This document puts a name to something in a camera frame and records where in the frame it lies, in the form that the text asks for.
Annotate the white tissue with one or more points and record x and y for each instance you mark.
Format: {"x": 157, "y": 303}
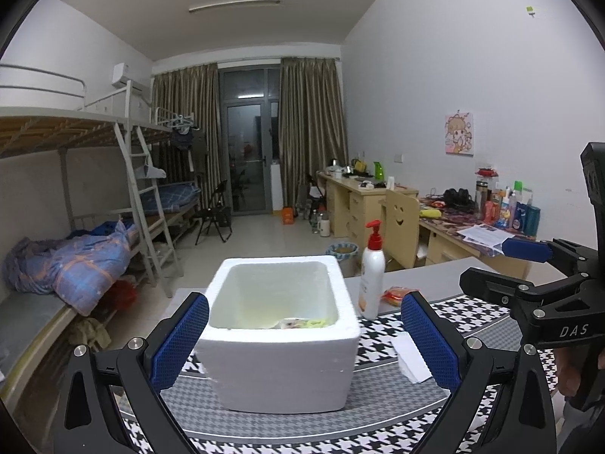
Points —
{"x": 410, "y": 361}

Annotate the anime girl poster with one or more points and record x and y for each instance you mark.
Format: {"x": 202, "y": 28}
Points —
{"x": 459, "y": 134}

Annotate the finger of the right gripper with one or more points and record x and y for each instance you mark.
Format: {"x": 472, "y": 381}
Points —
{"x": 508, "y": 292}
{"x": 539, "y": 248}

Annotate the white metal bunk bed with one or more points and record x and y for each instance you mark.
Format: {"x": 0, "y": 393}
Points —
{"x": 72, "y": 166}

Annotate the printed paper sheets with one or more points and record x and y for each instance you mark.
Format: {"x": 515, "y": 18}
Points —
{"x": 485, "y": 236}

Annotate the white styrofoam box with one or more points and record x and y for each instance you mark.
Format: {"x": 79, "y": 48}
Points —
{"x": 256, "y": 369}

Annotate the white air conditioner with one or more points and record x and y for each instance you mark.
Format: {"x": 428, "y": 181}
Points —
{"x": 121, "y": 77}

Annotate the brown curtains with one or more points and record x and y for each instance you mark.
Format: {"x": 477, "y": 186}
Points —
{"x": 312, "y": 130}

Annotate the wooden smiley chair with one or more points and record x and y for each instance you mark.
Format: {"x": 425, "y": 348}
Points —
{"x": 401, "y": 232}

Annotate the wooden desk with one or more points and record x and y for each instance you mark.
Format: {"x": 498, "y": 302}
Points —
{"x": 351, "y": 207}

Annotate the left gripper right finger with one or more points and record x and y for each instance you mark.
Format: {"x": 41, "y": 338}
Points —
{"x": 521, "y": 419}

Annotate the blue rimmed waste bin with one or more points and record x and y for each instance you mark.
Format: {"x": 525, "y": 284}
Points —
{"x": 347, "y": 255}

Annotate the person's right hand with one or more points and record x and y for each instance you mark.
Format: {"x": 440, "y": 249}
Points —
{"x": 567, "y": 374}

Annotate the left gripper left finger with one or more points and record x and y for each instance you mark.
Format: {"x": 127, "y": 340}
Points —
{"x": 89, "y": 420}

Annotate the group of toiletry bottles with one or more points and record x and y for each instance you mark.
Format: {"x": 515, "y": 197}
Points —
{"x": 506, "y": 208}

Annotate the houndstooth table cloth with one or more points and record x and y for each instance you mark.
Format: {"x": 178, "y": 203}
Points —
{"x": 369, "y": 407}

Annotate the green snack packet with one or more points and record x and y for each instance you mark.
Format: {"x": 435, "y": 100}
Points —
{"x": 300, "y": 323}

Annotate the orange floor container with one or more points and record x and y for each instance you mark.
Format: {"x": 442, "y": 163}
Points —
{"x": 288, "y": 215}

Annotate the blue plaid blanket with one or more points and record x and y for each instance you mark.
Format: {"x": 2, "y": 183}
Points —
{"x": 79, "y": 270}

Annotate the black folding chair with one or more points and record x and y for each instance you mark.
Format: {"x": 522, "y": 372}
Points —
{"x": 216, "y": 214}

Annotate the red snack packet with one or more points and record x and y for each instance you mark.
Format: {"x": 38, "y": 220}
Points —
{"x": 394, "y": 295}

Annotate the white pump lotion bottle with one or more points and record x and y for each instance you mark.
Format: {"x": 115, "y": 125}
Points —
{"x": 373, "y": 268}

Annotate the ceiling tube light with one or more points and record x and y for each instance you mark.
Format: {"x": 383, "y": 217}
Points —
{"x": 231, "y": 4}

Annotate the glass balcony door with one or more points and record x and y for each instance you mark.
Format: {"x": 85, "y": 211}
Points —
{"x": 249, "y": 103}

